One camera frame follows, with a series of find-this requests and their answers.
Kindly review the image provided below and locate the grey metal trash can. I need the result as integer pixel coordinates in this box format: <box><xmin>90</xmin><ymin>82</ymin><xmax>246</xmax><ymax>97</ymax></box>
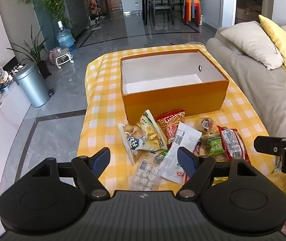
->
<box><xmin>15</xmin><ymin>62</ymin><xmax>51</xmax><ymax>108</ymax></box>

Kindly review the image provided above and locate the green pea snack packet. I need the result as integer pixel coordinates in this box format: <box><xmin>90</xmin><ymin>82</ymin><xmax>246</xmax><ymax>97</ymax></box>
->
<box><xmin>205</xmin><ymin>136</ymin><xmax>225</xmax><ymax>157</ymax></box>

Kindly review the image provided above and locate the brown toy figure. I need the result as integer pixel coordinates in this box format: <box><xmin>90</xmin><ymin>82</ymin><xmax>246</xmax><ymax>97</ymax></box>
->
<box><xmin>88</xmin><ymin>0</ymin><xmax>102</xmax><ymax>20</ymax></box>

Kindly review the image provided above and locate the red stick snack packet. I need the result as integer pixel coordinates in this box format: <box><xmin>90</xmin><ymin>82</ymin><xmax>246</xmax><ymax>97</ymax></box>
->
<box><xmin>155</xmin><ymin>109</ymin><xmax>186</xmax><ymax>145</ymax></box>

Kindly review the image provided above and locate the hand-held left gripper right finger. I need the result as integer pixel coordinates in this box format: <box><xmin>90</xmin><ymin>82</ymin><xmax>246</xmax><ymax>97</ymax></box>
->
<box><xmin>177</xmin><ymin>147</ymin><xmax>258</xmax><ymax>198</ymax></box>

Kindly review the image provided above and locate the black dining chair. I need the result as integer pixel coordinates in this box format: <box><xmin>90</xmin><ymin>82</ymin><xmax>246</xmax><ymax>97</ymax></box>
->
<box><xmin>149</xmin><ymin>0</ymin><xmax>174</xmax><ymax>26</ymax></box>

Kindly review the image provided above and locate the white chips packet blue logo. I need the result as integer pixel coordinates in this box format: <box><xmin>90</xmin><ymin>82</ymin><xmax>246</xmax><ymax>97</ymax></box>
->
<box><xmin>118</xmin><ymin>123</ymin><xmax>148</xmax><ymax>165</ymax></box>

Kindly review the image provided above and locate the bun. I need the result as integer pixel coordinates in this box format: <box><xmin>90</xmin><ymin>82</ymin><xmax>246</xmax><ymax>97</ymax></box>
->
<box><xmin>195</xmin><ymin>117</ymin><xmax>220</xmax><ymax>141</ymax></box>

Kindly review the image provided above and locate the potted long-leaf plant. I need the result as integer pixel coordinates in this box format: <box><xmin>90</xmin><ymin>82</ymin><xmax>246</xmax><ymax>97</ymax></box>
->
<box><xmin>7</xmin><ymin>26</ymin><xmax>52</xmax><ymax>79</ymax></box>

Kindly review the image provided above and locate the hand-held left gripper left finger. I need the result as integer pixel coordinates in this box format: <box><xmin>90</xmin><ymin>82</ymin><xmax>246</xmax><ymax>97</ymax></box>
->
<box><xmin>31</xmin><ymin>147</ymin><xmax>111</xmax><ymax>198</ymax></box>

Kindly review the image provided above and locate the orange cardboard box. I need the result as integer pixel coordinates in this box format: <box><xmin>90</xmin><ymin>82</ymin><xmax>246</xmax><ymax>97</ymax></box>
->
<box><xmin>120</xmin><ymin>49</ymin><xmax>230</xmax><ymax>126</ymax></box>

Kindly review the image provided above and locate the white packet with barcode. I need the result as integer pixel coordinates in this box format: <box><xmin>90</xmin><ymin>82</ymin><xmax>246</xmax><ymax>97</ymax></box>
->
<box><xmin>158</xmin><ymin>122</ymin><xmax>203</xmax><ymax>184</ymax></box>

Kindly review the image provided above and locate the clear pack of white balls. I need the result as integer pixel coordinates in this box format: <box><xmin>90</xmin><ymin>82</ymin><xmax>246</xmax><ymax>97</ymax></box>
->
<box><xmin>128</xmin><ymin>159</ymin><xmax>162</xmax><ymax>191</ymax></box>

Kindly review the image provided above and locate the white pillow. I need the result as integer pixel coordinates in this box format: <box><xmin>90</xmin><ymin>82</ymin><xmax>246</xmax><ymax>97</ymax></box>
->
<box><xmin>220</xmin><ymin>21</ymin><xmax>284</xmax><ymax>70</ymax></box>

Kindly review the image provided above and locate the grey cabinet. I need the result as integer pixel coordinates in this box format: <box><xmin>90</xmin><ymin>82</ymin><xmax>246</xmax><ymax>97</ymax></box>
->
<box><xmin>64</xmin><ymin>0</ymin><xmax>91</xmax><ymax>39</ymax></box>

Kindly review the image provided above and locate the grey sofa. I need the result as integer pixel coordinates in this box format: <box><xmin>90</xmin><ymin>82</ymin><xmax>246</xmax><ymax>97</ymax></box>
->
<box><xmin>205</xmin><ymin>25</ymin><xmax>286</xmax><ymax>141</ymax></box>

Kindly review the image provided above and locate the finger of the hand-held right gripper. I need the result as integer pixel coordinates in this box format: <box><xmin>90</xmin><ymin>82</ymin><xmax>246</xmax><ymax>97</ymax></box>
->
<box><xmin>254</xmin><ymin>136</ymin><xmax>286</xmax><ymax>156</ymax></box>

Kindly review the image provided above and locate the yellow checked tablecloth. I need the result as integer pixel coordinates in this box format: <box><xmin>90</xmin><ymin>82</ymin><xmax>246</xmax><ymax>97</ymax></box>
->
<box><xmin>76</xmin><ymin>44</ymin><xmax>270</xmax><ymax>198</ymax></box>

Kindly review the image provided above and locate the green yellow chips packet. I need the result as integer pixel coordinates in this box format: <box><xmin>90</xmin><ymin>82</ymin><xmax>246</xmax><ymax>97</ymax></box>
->
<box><xmin>136</xmin><ymin>109</ymin><xmax>168</xmax><ymax>151</ymax></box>

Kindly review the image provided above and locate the red sausage packet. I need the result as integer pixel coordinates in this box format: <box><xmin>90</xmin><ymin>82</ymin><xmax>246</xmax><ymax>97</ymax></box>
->
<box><xmin>217</xmin><ymin>126</ymin><xmax>251</xmax><ymax>162</ymax></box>

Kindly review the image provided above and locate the small wheeled stool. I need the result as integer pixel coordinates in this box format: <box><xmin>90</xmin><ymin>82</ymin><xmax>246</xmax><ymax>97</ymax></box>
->
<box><xmin>50</xmin><ymin>46</ymin><xmax>75</xmax><ymax>69</ymax></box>

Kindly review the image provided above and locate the yellow pillow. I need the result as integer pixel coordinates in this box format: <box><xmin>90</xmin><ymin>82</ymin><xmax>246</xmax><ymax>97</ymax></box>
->
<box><xmin>258</xmin><ymin>14</ymin><xmax>286</xmax><ymax>75</ymax></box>

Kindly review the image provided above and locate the white media console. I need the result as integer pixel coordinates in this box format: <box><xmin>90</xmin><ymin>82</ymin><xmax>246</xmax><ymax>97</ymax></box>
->
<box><xmin>0</xmin><ymin>80</ymin><xmax>32</xmax><ymax>189</ymax></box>

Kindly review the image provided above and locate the trailing green plant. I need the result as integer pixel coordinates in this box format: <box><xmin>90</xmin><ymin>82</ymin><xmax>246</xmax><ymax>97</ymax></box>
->
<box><xmin>40</xmin><ymin>0</ymin><xmax>73</xmax><ymax>24</ymax></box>

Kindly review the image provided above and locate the stack of coloured stools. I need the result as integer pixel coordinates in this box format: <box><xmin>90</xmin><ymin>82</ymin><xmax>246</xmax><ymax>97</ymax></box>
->
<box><xmin>183</xmin><ymin>0</ymin><xmax>200</xmax><ymax>25</ymax></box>

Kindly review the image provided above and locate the blue water bottle with pump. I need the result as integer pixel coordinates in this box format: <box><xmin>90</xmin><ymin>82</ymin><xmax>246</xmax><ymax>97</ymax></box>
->
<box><xmin>57</xmin><ymin>21</ymin><xmax>75</xmax><ymax>53</ymax></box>

